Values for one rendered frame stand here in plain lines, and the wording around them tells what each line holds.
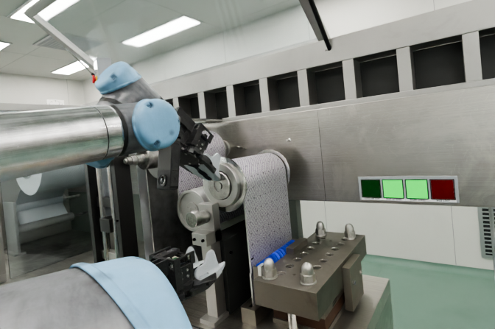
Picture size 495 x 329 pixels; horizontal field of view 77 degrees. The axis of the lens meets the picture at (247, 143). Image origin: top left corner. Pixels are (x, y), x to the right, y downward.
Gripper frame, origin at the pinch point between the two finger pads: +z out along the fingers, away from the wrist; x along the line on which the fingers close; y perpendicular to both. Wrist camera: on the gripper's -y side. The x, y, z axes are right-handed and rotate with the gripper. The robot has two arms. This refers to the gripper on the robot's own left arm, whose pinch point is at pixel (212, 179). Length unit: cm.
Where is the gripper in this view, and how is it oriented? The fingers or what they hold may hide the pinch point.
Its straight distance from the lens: 80.3
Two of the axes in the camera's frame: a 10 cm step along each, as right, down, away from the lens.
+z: 4.9, 5.9, 6.4
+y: 2.9, -8.1, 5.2
